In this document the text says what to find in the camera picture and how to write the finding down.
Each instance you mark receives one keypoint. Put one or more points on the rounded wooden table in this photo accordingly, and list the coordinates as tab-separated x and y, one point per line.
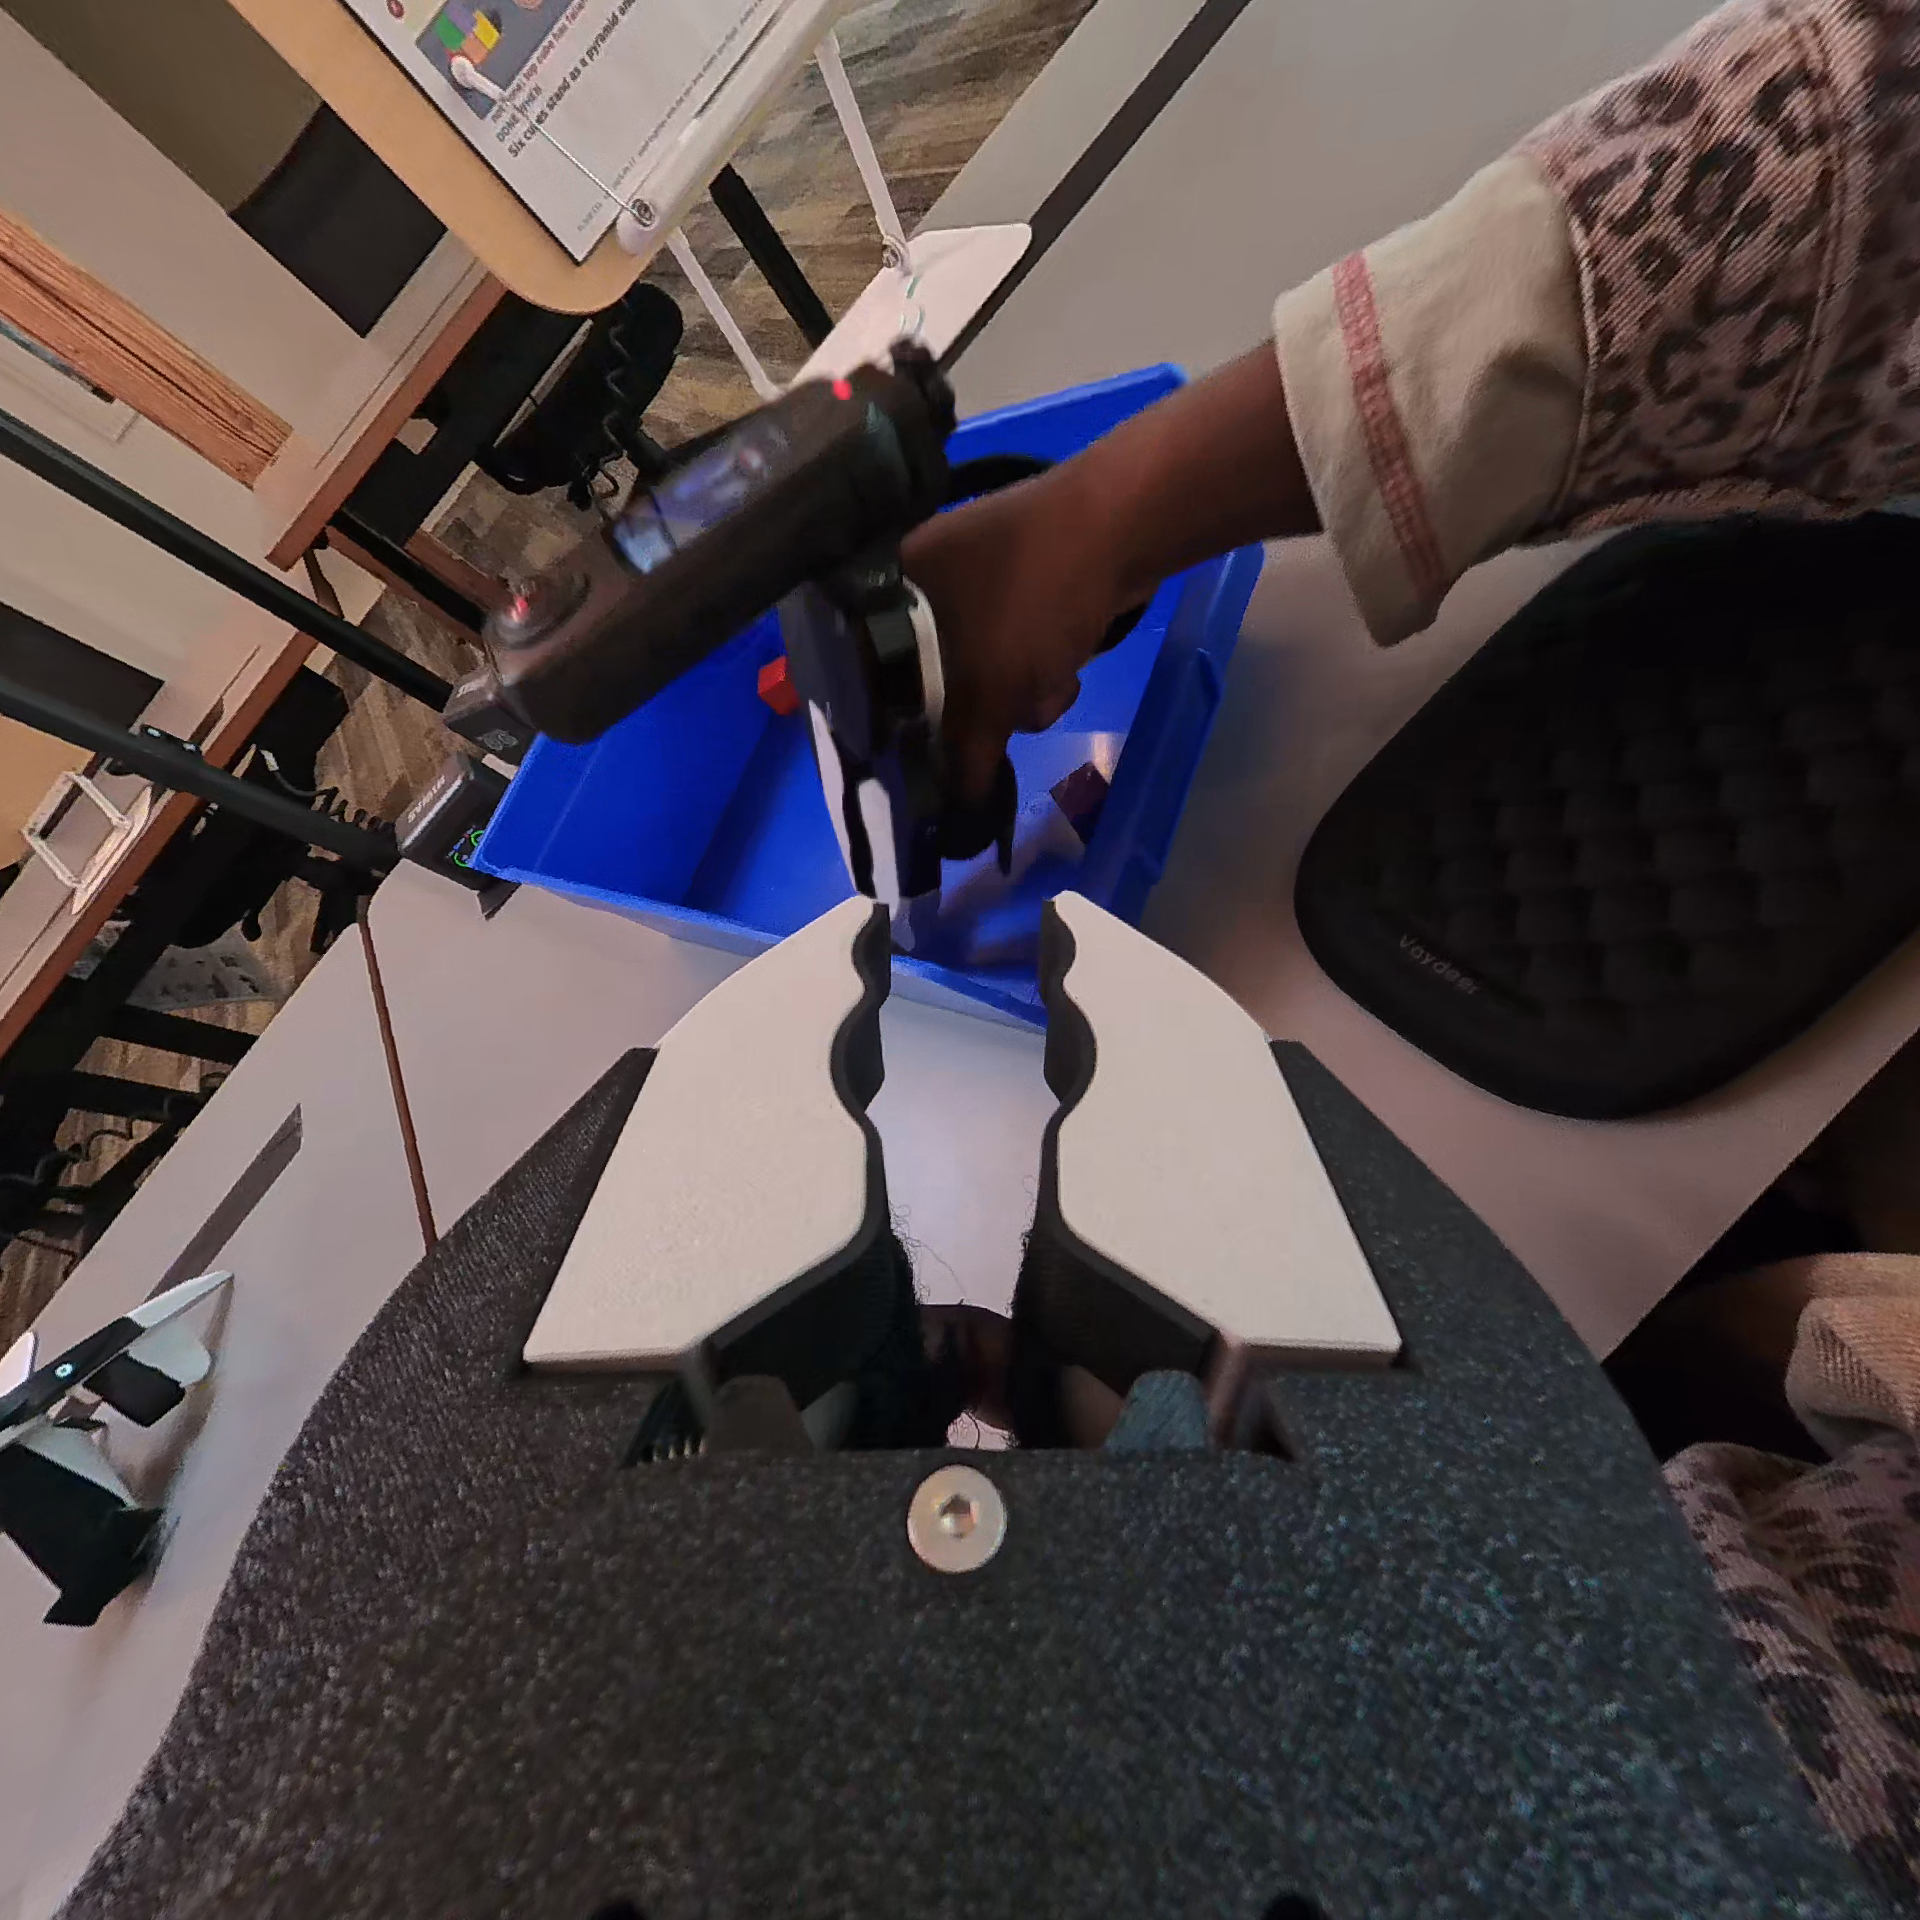
399	119

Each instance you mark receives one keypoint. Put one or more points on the white document stand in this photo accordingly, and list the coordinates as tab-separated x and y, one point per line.
961	278

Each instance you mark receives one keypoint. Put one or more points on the person's leopard print clothing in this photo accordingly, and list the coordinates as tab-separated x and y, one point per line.
1816	1620

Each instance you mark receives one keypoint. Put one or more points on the blue plastic bin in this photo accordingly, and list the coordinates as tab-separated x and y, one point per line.
690	810

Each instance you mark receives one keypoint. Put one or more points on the black quilted pad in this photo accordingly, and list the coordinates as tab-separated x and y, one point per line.
1622	839

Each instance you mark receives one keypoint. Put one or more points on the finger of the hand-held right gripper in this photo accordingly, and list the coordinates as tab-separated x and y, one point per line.
862	810
925	819

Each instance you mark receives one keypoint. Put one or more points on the purple wooden cube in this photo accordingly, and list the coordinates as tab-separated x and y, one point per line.
1083	792

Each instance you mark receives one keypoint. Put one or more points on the printed instruction sheet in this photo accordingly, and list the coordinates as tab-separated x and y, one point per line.
599	89

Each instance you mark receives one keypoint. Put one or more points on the black office chair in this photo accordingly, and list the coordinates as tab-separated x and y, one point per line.
599	388

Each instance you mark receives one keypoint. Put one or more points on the white black clamp device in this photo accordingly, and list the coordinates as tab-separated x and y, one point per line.
89	1440

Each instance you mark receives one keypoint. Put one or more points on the person's right hand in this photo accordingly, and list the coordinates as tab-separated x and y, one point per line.
1019	615

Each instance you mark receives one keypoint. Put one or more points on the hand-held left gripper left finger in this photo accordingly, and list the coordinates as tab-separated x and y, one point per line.
705	1155

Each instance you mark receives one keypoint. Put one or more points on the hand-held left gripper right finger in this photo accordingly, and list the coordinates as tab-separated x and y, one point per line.
1214	1155

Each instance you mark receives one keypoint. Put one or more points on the person's right forearm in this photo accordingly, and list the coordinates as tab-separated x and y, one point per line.
1651	271

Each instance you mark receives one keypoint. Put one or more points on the light office desk brown edge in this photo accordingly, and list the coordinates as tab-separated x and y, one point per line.
375	435
89	961

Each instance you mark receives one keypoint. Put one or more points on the red wooden cube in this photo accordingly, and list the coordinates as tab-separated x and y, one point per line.
778	686

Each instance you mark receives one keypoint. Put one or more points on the black tripod pole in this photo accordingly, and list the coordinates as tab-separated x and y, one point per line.
225	562
225	774

